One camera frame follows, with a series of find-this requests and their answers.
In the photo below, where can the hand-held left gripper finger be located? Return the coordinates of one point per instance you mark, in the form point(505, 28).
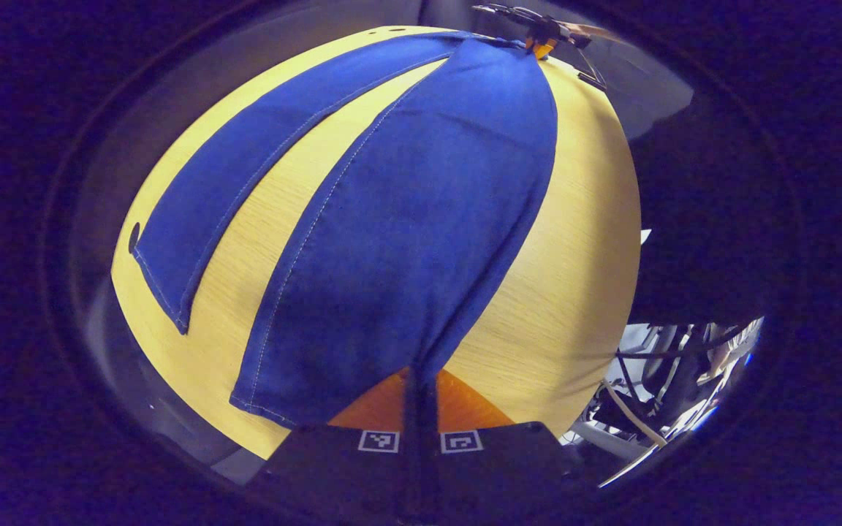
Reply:
point(412, 453)
point(430, 453)

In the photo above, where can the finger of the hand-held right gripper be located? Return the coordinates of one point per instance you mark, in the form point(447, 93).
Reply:
point(542, 47)

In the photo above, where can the blue denim jeans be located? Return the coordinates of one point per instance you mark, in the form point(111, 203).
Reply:
point(406, 241)

